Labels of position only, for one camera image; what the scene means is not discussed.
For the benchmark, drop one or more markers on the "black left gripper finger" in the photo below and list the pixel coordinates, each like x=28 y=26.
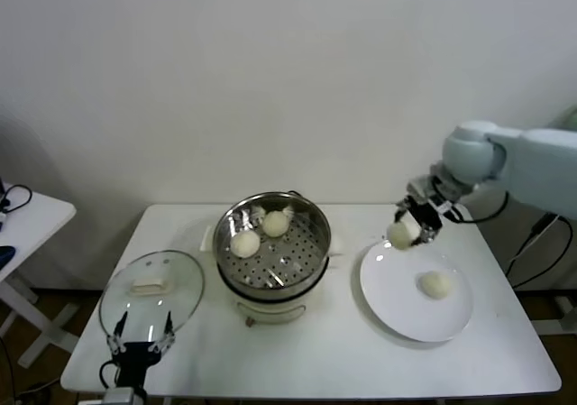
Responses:
x=121 y=324
x=168 y=324

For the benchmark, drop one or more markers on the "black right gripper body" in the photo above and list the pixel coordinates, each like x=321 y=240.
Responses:
x=428 y=213

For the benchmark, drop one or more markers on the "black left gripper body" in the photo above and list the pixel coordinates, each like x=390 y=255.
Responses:
x=135 y=356

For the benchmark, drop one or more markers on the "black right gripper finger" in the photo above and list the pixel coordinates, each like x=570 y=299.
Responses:
x=401 y=210
x=428 y=235

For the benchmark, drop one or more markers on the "white steamed baozi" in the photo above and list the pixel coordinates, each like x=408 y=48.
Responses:
x=275 y=223
x=402 y=236
x=245 y=244
x=436 y=284

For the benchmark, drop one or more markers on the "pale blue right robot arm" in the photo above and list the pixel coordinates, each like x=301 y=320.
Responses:
x=536 y=161

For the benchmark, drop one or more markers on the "perforated steel steamer basket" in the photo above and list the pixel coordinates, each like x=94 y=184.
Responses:
x=234 y=222

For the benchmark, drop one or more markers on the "white round plate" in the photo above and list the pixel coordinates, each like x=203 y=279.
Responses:
x=396 y=306

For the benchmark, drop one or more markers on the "cream electric cooking pot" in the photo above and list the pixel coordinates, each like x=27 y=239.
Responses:
x=270 y=310

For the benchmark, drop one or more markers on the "white side table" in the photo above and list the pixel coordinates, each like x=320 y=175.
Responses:
x=36 y=224

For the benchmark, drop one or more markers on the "dark blue object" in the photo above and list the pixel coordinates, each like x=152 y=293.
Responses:
x=6 y=254

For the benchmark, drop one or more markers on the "white table base foot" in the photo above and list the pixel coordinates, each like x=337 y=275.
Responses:
x=563 y=306

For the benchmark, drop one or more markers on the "pale green appliance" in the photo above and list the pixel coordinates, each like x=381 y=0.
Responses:
x=571 y=121

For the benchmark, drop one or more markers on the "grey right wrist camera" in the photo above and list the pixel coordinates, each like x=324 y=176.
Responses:
x=419 y=185

